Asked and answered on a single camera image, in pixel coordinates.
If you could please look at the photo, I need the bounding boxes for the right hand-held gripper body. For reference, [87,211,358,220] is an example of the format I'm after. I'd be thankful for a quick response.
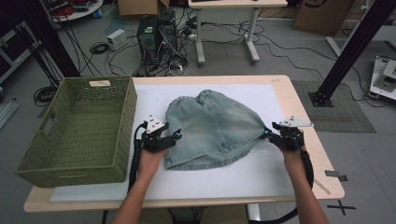
[269,116,315,152]

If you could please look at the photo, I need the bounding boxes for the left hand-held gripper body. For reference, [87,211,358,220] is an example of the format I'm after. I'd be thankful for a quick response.
[140,114,177,154]

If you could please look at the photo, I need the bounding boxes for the green woven basket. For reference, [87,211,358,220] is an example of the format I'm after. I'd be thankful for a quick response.
[15,75,138,189]

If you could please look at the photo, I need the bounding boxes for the light blue denim shorts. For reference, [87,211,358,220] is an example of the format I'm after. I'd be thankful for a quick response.
[163,89,269,171]

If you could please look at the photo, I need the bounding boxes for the person's left hand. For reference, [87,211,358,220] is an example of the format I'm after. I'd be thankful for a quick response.
[136,148,169,188]

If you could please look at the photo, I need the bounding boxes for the person's right hand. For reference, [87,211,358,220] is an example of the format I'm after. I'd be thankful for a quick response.
[278,146,311,185]

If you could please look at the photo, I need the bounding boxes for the grey floor mat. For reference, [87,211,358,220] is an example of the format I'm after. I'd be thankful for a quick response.
[290,79,377,134]

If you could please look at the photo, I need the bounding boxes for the black tape strip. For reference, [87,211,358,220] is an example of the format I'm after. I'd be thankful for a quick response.
[324,169,348,183]

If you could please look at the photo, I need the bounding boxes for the thin wooden stick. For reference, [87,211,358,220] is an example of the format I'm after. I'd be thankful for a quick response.
[313,177,332,196]

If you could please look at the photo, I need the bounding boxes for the white foam mat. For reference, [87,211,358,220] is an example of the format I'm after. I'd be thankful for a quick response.
[49,83,297,203]

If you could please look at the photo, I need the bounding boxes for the white table leg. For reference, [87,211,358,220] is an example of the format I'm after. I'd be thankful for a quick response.
[247,203,262,222]

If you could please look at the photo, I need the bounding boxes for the black tape cross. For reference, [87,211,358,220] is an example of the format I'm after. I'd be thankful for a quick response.
[326,200,358,217]

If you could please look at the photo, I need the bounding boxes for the black computer tower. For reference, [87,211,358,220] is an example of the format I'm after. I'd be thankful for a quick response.
[135,14,161,68]

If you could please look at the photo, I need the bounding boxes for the person's olive trousers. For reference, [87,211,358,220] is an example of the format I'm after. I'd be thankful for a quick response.
[136,204,250,224]

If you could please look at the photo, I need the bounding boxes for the grey computer tower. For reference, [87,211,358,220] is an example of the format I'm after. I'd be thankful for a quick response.
[158,10,178,62]

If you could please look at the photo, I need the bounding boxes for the white box device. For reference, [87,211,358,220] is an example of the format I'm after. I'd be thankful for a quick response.
[106,28,129,51]

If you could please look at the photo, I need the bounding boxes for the black metal stand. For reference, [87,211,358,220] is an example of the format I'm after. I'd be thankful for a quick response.
[18,0,81,78]
[307,0,396,108]

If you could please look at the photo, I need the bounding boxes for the white machine housing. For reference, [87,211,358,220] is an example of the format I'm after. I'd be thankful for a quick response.
[369,55,396,102]

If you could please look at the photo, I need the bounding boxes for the large cardboard box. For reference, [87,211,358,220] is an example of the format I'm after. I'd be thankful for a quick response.
[292,0,358,36]

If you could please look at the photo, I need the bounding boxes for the white-legged wooden desk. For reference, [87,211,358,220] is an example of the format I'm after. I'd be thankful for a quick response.
[187,0,289,65]

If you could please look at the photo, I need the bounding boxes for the small cardboard box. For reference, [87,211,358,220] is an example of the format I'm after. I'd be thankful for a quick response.
[117,0,171,17]

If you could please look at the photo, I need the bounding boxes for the round white table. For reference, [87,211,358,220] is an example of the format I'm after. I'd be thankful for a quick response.
[43,0,105,23]

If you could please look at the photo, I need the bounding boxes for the dark metal rack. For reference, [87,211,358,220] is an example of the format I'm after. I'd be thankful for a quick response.
[0,21,41,85]

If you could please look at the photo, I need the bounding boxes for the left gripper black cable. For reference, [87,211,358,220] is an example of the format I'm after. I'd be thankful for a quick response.
[101,121,148,224]

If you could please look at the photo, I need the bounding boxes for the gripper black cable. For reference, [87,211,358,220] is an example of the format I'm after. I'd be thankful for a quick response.
[248,133,315,224]
[101,121,148,224]

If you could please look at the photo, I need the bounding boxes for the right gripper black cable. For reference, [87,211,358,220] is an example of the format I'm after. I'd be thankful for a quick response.
[248,133,315,224]

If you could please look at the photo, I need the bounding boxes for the tangle of floor cables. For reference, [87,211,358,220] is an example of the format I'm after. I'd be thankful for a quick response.
[106,12,389,108]

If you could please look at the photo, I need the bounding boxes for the small coiled black cable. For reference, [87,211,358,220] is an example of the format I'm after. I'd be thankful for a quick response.
[89,41,110,55]

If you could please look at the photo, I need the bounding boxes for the large coiled black cable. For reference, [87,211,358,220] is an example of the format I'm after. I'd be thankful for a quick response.
[33,85,60,107]

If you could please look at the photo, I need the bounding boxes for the silver metal rail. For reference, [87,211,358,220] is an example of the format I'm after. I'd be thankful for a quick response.
[0,98,21,130]

